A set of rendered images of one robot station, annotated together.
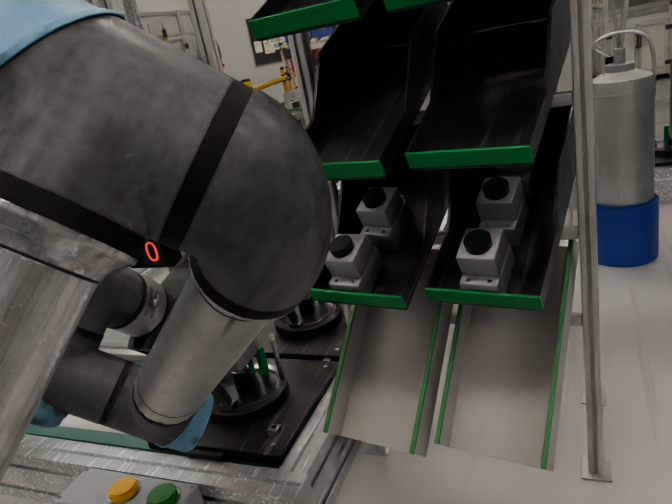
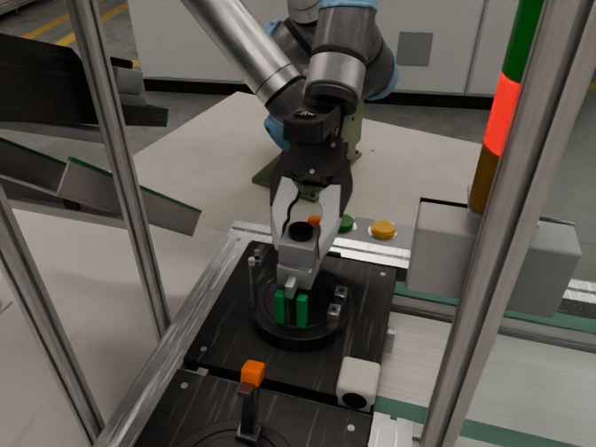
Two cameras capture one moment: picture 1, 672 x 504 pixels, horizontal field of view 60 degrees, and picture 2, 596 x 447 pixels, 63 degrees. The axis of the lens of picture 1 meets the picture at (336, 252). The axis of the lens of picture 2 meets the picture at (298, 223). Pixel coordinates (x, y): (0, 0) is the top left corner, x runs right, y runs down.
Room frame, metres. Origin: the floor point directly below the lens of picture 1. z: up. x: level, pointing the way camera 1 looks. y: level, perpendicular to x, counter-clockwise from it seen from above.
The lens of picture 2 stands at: (1.28, 0.11, 1.47)
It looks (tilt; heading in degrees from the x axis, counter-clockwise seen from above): 37 degrees down; 170
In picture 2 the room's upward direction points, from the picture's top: straight up
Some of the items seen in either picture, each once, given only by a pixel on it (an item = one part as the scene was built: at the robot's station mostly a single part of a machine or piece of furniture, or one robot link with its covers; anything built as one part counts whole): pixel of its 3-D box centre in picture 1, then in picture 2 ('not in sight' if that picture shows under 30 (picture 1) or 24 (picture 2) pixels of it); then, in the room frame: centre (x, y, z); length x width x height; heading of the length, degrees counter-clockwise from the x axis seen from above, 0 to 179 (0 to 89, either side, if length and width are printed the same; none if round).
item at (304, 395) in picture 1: (249, 402); (300, 313); (0.82, 0.19, 0.96); 0.24 x 0.24 x 0.02; 65
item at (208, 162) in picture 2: not in sight; (313, 180); (0.31, 0.31, 0.84); 0.90 x 0.70 x 0.03; 52
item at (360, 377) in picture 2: not in sight; (357, 384); (0.96, 0.24, 0.97); 0.05 x 0.05 x 0.04; 65
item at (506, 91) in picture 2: not in sight; (530, 113); (1.01, 0.31, 1.33); 0.05 x 0.05 x 0.05
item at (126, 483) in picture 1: (123, 491); (382, 231); (0.67, 0.36, 0.96); 0.04 x 0.04 x 0.02
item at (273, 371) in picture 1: (246, 392); (300, 303); (0.82, 0.19, 0.98); 0.14 x 0.14 x 0.02
